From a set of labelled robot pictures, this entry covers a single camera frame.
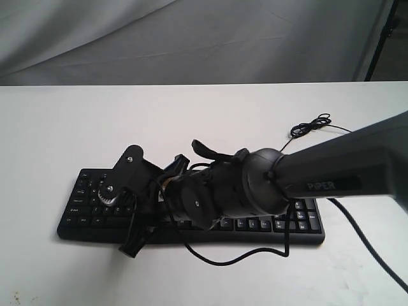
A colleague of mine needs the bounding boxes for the black stand pole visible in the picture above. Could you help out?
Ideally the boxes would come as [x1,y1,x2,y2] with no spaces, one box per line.
[364,0,401,82]

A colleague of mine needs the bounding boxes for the grey backdrop cloth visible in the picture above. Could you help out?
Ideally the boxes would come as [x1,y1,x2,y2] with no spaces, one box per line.
[1,1,396,85]

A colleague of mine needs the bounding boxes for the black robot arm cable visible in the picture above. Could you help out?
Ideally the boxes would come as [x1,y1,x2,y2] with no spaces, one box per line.
[145,162,408,306]

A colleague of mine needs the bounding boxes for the black usb cable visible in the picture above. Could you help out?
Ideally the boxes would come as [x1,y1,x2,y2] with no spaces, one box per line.
[279,112,353,152]

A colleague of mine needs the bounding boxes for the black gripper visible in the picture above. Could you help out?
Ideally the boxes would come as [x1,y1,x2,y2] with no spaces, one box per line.
[98,145,165,212]

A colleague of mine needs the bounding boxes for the black acer keyboard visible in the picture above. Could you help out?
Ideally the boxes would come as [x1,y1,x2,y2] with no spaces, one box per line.
[56,168,327,250]

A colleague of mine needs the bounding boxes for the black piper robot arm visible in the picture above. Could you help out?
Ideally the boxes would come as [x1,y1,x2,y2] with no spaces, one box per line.
[98,113,407,230]

